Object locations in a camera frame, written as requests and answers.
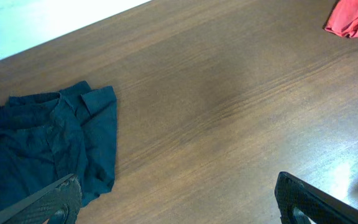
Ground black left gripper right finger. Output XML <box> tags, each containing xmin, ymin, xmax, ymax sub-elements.
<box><xmin>274</xmin><ymin>172</ymin><xmax>358</xmax><ymax>224</ymax></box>

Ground dark blue shorts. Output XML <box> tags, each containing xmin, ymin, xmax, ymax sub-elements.
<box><xmin>0</xmin><ymin>81</ymin><xmax>117</xmax><ymax>211</ymax></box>

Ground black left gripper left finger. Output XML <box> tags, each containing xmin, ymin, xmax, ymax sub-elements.
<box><xmin>0</xmin><ymin>174</ymin><xmax>82</xmax><ymax>224</ymax></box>

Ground red mesh garment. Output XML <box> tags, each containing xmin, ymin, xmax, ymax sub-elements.
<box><xmin>324</xmin><ymin>0</ymin><xmax>358</xmax><ymax>38</ymax></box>

